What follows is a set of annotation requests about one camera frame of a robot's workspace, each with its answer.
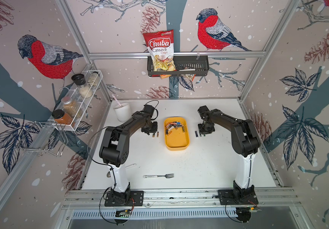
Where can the silver lid spice jar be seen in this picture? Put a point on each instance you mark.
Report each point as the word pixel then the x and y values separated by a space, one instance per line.
pixel 71 107

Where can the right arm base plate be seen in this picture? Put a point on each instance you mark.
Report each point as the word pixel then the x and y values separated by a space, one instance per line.
pixel 234 197

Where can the white wire spice rack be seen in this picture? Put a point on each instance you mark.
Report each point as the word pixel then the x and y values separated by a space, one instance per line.
pixel 78 124

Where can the pale spice jar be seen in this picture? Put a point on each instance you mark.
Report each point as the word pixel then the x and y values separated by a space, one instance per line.
pixel 94 78

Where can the yellow plastic storage box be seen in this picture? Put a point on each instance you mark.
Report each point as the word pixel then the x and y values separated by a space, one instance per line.
pixel 176 138

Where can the black lid spice jar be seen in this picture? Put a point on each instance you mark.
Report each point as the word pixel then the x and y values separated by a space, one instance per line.
pixel 83 88

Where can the white ceramic cup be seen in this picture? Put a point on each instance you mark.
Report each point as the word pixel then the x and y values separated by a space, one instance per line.
pixel 123 112

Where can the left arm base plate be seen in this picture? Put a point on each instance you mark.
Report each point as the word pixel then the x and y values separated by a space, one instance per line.
pixel 134 199

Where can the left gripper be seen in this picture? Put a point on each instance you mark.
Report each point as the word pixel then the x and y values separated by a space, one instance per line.
pixel 155 129

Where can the wire hanger rack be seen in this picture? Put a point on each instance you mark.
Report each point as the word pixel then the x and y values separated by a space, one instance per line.
pixel 51 140

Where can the orange spice jar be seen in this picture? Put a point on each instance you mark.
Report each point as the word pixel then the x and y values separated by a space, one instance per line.
pixel 61 117

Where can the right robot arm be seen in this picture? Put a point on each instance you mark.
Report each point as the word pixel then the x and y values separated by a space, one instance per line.
pixel 245 142

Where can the red Chuba cassava chips bag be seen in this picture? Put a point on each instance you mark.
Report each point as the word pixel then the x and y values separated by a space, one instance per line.
pixel 160 45

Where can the metal fork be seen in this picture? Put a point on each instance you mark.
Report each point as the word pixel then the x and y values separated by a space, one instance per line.
pixel 156 176

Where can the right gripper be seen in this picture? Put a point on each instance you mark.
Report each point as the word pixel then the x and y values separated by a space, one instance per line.
pixel 201 132

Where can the black wall basket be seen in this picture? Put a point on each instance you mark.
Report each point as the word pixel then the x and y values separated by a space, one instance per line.
pixel 195 65

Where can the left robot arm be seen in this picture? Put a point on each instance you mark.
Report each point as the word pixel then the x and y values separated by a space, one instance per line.
pixel 114 148

